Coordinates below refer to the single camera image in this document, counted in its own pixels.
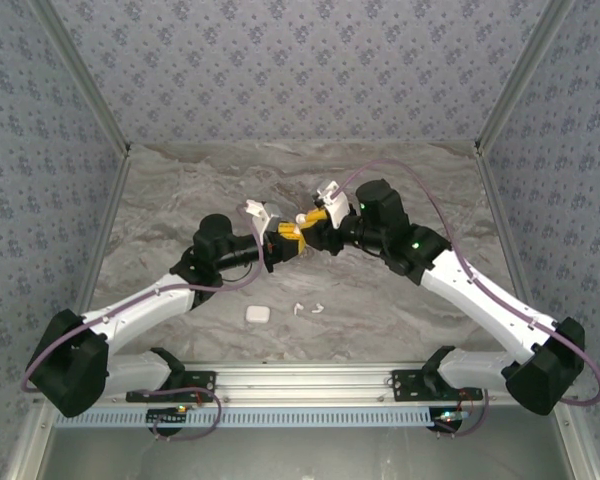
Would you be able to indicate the white earbud charging case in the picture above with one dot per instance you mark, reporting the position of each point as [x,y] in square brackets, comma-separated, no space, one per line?
[257,315]

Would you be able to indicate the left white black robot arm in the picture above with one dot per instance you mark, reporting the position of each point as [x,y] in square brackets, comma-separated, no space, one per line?
[140,307]

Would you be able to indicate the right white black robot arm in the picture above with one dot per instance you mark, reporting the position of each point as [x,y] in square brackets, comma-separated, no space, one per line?
[480,300]

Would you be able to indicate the black controller board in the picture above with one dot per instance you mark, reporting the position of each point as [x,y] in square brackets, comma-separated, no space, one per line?
[165,417]
[447,422]

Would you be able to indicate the aluminium mounting rail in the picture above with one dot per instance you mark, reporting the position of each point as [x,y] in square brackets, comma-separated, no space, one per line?
[300,382]

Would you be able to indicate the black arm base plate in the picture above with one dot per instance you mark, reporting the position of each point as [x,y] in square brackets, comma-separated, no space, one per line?
[202,382]
[405,385]

